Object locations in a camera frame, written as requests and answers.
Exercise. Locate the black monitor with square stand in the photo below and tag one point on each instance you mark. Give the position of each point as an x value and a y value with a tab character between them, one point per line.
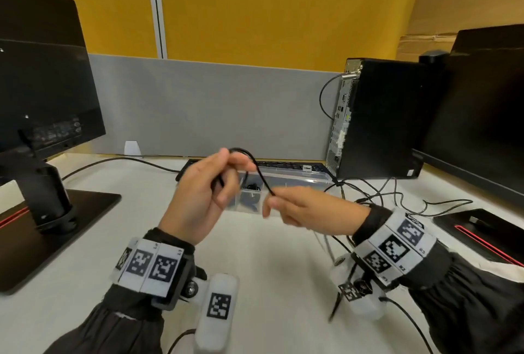
45	79

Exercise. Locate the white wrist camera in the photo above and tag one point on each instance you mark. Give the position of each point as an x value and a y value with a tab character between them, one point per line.
368	304
217	313

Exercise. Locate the wide black monitor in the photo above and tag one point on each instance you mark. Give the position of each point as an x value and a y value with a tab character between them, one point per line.
487	120

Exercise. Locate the clear plastic compartment box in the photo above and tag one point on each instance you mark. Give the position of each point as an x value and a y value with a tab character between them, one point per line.
303	180

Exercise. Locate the grey webcam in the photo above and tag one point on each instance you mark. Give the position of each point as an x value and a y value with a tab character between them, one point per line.
434	56

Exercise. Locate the right wrist marker band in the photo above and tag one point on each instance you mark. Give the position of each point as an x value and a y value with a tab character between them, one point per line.
395	245

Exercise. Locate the person's right forearm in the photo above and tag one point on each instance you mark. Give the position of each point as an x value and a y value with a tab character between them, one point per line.
470	304

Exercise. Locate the left wrist marker band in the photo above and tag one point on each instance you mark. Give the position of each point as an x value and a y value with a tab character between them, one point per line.
149	265

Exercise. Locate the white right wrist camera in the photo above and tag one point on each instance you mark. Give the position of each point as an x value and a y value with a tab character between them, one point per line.
368	304

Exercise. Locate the person's left hand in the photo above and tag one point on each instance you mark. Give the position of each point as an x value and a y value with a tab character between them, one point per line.
196	202

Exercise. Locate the grey desk partition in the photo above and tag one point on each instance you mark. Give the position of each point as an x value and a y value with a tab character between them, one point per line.
213	108

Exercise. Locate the small white plastic bracket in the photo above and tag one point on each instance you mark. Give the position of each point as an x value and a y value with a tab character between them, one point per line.
132	149

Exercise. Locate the person's right hand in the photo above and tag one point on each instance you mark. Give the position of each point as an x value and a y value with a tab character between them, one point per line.
323	210

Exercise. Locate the black desktop computer tower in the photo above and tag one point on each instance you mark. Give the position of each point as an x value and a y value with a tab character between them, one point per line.
389	120

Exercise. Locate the person's left forearm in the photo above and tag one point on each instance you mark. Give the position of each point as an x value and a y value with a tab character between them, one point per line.
110	329

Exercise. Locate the yellow partition panel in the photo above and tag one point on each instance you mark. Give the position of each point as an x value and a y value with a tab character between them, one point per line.
286	14

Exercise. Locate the wrist marker band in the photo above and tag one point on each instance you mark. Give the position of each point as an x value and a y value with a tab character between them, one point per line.
149	265
395	245

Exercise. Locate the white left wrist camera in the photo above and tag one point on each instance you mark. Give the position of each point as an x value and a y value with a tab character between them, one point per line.
217	313

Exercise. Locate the black keyboard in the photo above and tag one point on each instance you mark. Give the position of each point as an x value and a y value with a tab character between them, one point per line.
286	165

